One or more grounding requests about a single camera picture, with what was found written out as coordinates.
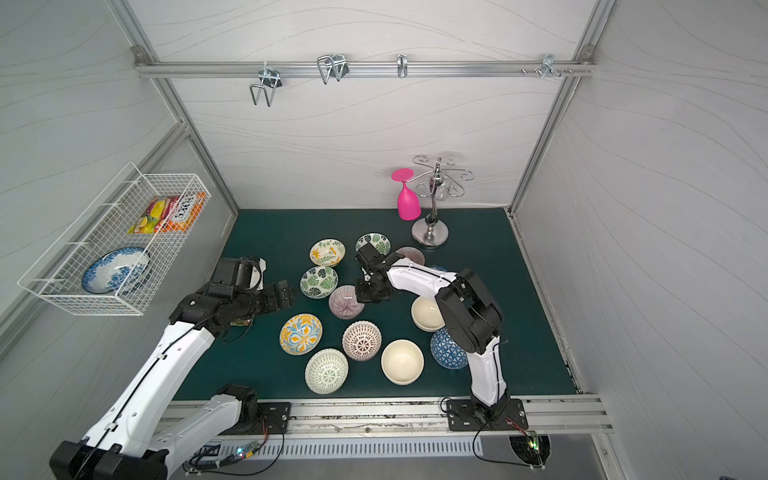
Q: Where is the pink striped bowl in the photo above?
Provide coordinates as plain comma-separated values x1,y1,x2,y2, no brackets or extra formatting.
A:
328,285,365,320
396,246,426,265

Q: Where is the maroon lattice pattern bowl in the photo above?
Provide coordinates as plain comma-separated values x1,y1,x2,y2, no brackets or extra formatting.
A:
342,321,382,362

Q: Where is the cream plain bowl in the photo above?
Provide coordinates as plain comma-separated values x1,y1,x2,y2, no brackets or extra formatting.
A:
381,339,425,386
411,297,445,332

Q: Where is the green lattice pattern bowl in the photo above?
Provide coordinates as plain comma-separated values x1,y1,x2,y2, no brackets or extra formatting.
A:
305,348,349,395

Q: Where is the blue triangle pattern bowl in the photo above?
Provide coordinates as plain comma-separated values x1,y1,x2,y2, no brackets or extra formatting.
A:
430,327,468,370

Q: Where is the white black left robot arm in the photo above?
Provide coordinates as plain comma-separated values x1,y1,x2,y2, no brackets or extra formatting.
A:
49,257,294,479

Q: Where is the green monstera leaf bowl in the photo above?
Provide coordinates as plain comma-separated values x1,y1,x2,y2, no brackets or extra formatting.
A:
299,266,339,299

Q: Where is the yellow blue floral bowl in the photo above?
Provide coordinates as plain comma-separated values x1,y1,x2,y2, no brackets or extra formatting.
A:
279,313,323,356

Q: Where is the green orange snack packet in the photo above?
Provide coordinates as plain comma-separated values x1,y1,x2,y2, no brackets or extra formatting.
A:
230,318,253,327

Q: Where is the yellow flower leaf bowl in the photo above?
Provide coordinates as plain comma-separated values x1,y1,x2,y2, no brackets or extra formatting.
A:
309,238,346,267

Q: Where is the silver glass holder stand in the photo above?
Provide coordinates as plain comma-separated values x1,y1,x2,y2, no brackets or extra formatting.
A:
408,155,475,249

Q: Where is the pink wine glass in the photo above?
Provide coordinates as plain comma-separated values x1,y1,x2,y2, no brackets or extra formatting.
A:
391,168,422,221

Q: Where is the colourful snack packet in basket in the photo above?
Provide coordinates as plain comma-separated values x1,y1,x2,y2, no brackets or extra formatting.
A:
127,192,207,234

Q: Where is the white vented strip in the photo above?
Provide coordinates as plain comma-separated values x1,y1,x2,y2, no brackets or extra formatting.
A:
203,436,484,460

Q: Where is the blue white bowl in basket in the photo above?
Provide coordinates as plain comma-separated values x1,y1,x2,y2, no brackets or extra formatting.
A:
81,247,151,295

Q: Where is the metal double hook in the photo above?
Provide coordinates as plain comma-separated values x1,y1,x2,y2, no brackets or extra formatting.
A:
249,63,282,107
316,54,349,85

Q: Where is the small metal hook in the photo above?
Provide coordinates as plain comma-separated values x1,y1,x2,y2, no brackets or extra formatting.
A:
396,54,408,79

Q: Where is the metal hook right end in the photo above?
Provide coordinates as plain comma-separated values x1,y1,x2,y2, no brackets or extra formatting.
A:
520,54,573,78

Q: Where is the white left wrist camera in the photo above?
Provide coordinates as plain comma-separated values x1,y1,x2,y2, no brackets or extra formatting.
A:
249,257,267,290

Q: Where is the black cable right base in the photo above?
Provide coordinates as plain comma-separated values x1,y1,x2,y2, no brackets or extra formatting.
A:
437,395,550,469

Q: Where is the black cable base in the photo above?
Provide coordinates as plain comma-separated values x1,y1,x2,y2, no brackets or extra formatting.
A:
437,395,550,469
182,416,286,478

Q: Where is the white wire basket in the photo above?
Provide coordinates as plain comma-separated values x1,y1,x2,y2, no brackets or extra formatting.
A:
17,163,211,316

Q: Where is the black cable left base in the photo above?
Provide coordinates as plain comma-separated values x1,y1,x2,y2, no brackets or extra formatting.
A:
182,416,286,478

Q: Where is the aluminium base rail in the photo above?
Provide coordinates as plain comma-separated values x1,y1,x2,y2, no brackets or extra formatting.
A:
152,392,614,439

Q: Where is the aluminium top rail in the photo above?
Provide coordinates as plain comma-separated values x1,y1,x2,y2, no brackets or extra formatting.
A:
136,59,597,80

